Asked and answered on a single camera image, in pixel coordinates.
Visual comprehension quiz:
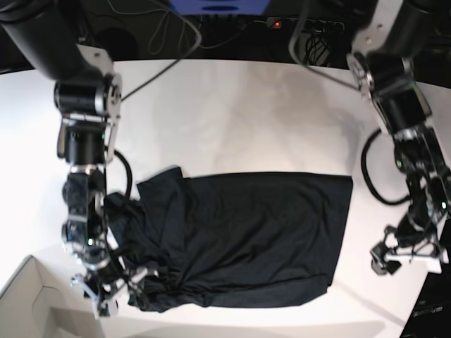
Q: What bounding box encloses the black t-shirt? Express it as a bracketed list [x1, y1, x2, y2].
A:
[106, 167, 353, 313]

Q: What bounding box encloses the grey looped cable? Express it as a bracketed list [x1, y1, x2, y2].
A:
[105, 0, 212, 55]

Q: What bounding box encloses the black cable bundle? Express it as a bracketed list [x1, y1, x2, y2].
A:
[302, 31, 332, 68]

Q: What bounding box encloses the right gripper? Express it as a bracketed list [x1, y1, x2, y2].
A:
[70, 267, 159, 319]

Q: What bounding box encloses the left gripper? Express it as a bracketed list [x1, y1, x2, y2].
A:
[370, 226, 450, 275]

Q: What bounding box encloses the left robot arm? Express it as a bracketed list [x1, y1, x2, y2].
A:
[347, 1, 450, 275]

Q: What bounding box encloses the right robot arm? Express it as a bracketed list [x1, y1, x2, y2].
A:
[1, 1, 149, 318]

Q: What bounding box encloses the blue bin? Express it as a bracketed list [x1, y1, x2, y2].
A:
[170, 0, 270, 15]

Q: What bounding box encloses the black power strip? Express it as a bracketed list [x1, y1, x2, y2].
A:
[266, 16, 345, 31]

